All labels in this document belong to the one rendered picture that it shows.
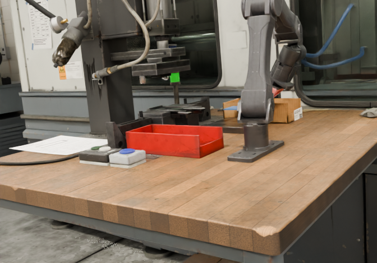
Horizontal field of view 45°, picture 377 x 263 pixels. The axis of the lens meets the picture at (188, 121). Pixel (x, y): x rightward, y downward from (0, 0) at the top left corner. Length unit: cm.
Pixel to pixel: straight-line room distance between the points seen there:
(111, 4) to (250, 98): 63
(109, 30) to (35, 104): 172
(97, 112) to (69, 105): 128
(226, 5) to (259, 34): 92
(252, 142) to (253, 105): 9
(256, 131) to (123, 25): 62
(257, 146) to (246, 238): 45
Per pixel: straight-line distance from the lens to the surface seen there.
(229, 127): 145
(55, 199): 103
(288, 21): 139
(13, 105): 463
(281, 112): 156
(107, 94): 161
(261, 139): 115
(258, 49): 118
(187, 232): 80
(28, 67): 327
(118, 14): 154
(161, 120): 142
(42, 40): 310
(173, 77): 178
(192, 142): 116
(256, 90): 116
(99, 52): 161
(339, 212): 198
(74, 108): 288
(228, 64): 210
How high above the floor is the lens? 118
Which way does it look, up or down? 9 degrees down
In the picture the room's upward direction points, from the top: 5 degrees counter-clockwise
